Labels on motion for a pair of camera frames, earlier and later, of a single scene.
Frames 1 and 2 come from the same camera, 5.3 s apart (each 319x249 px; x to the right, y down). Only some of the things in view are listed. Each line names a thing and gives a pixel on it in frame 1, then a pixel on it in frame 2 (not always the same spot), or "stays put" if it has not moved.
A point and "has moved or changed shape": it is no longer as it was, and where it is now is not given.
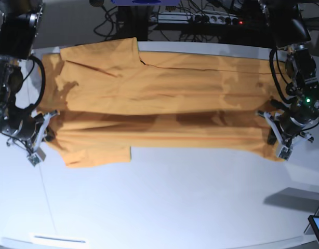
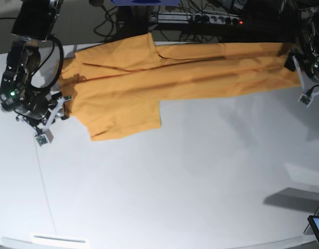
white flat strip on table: (56, 238) stays put
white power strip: (199, 17) stays put
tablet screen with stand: (318, 222) stays put
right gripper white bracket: (284, 149) to (304, 98)
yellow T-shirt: (108, 97) has moved or changed shape
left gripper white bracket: (38, 154) to (46, 136)
